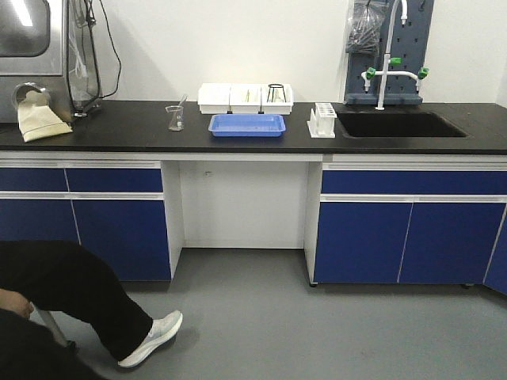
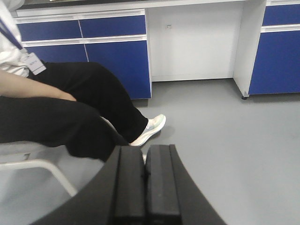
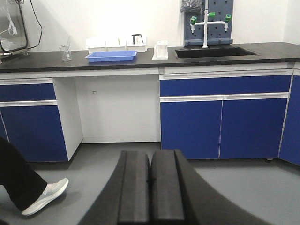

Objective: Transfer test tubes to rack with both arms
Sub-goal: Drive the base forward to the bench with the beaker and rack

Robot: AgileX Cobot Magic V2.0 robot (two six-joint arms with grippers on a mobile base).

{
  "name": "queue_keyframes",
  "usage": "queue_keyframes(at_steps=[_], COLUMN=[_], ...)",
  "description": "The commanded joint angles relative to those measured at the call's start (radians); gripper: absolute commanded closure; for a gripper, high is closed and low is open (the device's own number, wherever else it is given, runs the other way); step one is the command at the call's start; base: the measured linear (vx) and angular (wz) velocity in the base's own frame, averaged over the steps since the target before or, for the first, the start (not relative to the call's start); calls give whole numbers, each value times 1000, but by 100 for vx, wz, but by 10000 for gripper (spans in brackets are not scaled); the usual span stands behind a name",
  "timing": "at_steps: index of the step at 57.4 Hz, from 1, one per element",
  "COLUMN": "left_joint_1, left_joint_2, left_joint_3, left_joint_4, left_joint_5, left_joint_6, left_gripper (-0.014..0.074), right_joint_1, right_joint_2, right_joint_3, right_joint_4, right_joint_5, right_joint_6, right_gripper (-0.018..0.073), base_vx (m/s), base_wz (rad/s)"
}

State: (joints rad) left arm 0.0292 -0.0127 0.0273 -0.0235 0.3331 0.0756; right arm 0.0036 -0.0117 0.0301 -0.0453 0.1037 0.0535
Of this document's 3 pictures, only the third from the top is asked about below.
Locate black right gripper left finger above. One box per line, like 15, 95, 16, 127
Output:
78, 150, 150, 225

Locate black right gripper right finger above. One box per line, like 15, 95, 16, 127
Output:
151, 150, 268, 225

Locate clear glass test tube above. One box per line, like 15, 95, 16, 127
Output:
65, 36, 71, 59

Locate white test tube rack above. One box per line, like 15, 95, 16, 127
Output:
152, 41, 168, 60

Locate blue pegboard drying rack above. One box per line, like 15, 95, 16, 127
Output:
183, 0, 233, 46

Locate white grey sneaker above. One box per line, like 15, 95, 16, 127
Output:
22, 178, 69, 216

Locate person leg black trousers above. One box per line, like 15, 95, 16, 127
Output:
0, 138, 47, 211

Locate blue white lab cabinet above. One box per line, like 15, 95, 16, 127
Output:
0, 42, 300, 162

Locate blue plastic tray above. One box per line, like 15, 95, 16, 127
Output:
85, 51, 137, 62

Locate black lab sink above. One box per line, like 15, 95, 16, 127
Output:
175, 47, 257, 58

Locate middle white storage bin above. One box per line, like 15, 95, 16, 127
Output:
105, 37, 127, 52

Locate white storage bin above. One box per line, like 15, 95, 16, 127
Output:
105, 37, 127, 52
86, 37, 106, 53
126, 35, 147, 53

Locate right white storage bin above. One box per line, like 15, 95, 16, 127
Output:
126, 35, 147, 53

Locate left white storage bin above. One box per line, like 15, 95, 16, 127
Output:
86, 37, 106, 53

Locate glass beaker on counter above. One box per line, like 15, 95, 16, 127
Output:
59, 45, 72, 61

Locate white lab faucet green knobs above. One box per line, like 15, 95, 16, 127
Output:
190, 0, 232, 48

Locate bag of grey pegs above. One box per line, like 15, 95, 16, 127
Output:
180, 0, 202, 14

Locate steel framed glass cabinet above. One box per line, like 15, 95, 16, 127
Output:
0, 0, 30, 61

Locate black wire tripod stand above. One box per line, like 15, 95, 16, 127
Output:
132, 34, 144, 45

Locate black power cable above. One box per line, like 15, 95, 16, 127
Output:
28, 0, 43, 50

